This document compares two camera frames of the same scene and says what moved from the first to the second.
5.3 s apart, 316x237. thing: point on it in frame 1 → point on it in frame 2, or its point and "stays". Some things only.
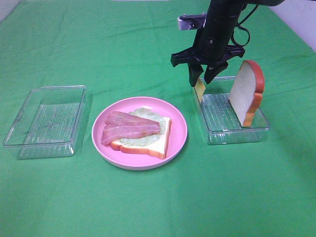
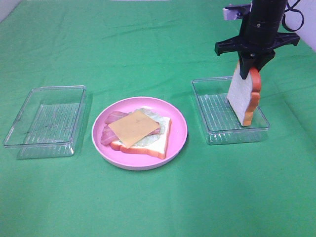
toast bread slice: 157,148 stays
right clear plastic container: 220,123 stays
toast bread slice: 246,94 stays
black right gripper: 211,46 → 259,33
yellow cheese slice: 200,88 → 134,128
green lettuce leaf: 146,140 stays
